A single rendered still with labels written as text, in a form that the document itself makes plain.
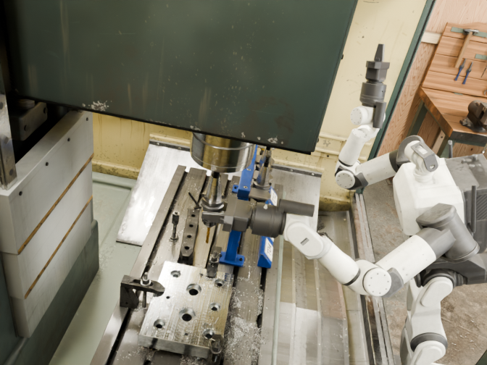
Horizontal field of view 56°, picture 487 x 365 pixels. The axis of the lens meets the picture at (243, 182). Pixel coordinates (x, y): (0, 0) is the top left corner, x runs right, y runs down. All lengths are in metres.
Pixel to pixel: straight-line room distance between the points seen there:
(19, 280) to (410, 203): 1.14
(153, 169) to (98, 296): 0.70
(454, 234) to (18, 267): 1.16
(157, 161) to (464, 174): 1.40
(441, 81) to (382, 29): 1.94
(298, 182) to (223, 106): 1.40
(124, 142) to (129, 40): 1.52
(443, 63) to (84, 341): 3.17
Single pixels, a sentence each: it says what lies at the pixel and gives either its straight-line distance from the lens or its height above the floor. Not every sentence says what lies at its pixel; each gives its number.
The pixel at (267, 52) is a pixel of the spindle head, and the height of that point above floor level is 1.79.
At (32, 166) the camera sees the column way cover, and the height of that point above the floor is 1.41.
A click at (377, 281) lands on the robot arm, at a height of 1.22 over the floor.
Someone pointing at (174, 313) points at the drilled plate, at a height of 0.99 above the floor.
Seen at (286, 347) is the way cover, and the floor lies 0.76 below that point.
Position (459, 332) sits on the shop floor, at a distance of 3.18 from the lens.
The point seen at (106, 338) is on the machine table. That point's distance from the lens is 1.45.
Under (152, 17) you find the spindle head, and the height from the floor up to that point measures 1.82.
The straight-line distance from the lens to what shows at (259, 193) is 1.49.
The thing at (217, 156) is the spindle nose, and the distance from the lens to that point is 1.06.
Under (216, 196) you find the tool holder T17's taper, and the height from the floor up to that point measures 1.36.
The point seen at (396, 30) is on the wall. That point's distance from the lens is 2.10.
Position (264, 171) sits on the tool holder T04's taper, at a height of 1.28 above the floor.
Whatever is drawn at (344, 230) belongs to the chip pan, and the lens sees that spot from 2.36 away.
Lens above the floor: 2.07
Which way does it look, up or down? 34 degrees down
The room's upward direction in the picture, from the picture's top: 11 degrees clockwise
